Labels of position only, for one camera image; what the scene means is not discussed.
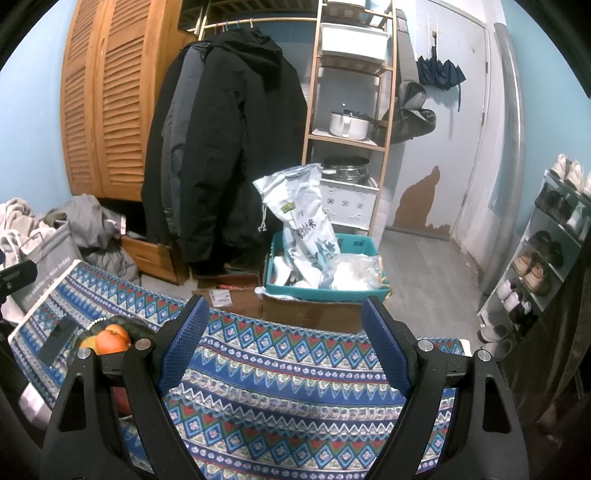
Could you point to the shoe rack with shoes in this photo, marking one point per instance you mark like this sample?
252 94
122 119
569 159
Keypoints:
531 272

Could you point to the dark blue umbrella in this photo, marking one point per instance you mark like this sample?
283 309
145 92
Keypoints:
438 71

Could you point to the grey clothing pile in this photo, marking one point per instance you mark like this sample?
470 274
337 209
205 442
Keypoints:
87 217

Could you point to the wooden shelf unit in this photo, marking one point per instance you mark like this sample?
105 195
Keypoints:
314 92

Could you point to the red apple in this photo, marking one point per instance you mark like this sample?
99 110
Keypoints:
122 402

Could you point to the white door with peeling paint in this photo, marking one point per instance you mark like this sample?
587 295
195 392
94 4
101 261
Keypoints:
452 152

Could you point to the grey jacket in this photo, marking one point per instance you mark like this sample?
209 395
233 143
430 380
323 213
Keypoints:
178 120

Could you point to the white storage box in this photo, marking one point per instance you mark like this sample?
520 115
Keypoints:
353 41

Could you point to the wooden louvered wardrobe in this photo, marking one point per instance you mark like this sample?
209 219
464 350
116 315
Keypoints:
115 92

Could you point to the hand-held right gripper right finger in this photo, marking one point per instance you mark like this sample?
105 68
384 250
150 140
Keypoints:
385 341

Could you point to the teal plastic bin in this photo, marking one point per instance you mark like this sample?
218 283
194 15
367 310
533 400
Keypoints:
323 295

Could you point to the silver cooking pot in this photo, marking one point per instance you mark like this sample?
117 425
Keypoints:
348 125

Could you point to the clear plastic bag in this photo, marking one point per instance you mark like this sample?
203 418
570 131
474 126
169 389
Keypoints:
355 272

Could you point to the white perforated crate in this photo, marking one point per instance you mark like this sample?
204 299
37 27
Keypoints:
346 203

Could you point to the black hooded coat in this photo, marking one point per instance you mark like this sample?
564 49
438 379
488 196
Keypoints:
240 138

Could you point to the large orange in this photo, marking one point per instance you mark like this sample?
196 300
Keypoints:
111 343

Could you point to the blue patterned tablecloth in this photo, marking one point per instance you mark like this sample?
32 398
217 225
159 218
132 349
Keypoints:
286 369

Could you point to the white shoe rack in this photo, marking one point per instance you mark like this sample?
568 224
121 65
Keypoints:
542 221

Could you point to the grey hanging backpack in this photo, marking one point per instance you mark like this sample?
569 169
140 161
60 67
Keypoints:
411 120

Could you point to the black smartphone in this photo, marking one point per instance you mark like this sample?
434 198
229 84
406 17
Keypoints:
57 339

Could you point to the metal steamer pot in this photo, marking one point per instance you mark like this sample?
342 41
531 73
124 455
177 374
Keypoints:
346 171

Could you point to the large cardboard box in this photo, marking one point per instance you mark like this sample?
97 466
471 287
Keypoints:
314 316

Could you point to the grey tote bag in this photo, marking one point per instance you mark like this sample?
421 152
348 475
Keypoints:
46 263

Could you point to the small cardboard box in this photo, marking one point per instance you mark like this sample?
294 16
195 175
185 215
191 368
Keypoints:
240 300

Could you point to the small yellow fruit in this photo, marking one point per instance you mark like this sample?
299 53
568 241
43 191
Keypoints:
87 344

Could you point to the white clothes rail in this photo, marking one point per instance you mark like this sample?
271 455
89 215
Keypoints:
277 21

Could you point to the medium orange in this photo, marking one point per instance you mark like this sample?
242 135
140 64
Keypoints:
119 328

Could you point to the wooden drawer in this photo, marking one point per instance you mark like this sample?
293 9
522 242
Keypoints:
147 258

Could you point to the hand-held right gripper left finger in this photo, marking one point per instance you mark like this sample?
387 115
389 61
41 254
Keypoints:
182 346

